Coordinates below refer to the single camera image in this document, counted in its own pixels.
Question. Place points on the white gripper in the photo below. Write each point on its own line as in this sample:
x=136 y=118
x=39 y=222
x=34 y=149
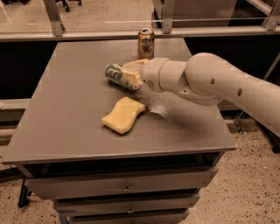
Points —
x=152 y=74

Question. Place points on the green soda can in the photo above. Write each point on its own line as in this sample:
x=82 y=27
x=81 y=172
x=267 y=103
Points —
x=113 y=73

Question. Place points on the yellow sponge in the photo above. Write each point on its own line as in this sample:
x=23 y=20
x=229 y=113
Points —
x=123 y=115

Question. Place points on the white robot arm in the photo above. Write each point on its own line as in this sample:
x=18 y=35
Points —
x=206 y=79

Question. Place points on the orange soda can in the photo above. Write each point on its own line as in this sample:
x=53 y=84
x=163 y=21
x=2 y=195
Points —
x=145 y=39

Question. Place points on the grey drawer cabinet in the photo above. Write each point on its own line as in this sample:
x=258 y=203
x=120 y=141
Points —
x=61 y=132

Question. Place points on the grey metal railing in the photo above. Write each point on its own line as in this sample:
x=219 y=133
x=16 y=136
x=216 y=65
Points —
x=40 y=20

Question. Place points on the bottom grey drawer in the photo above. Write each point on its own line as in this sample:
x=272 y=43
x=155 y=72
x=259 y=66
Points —
x=150 y=217

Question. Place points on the grey drawer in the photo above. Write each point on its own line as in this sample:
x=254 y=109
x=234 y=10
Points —
x=120 y=183
x=150 y=217
x=127 y=205

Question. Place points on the middle grey drawer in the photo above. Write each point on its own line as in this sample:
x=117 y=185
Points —
x=127 y=205

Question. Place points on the top grey drawer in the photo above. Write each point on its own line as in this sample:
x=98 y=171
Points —
x=120 y=183

